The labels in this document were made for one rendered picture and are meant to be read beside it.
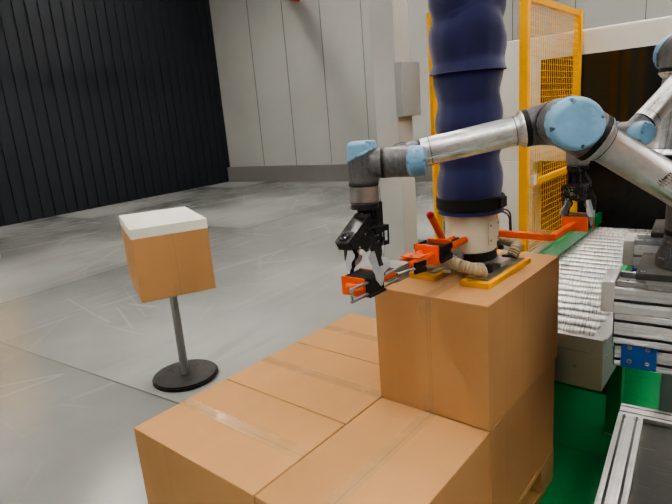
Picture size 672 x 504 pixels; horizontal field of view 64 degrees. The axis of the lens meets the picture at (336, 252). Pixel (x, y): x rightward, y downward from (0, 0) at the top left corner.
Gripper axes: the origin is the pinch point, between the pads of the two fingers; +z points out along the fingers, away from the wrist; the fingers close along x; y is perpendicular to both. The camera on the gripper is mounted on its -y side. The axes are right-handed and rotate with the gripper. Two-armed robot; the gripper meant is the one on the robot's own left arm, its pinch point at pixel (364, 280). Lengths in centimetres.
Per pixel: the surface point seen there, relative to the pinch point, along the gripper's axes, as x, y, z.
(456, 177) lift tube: 0, 50, -20
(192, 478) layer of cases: 47, -30, 61
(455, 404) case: -9, 30, 48
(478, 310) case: -17.1, 30.1, 15.0
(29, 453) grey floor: 194, -31, 109
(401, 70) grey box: 92, 161, -65
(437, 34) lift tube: 5, 49, -64
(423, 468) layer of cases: -13, 5, 54
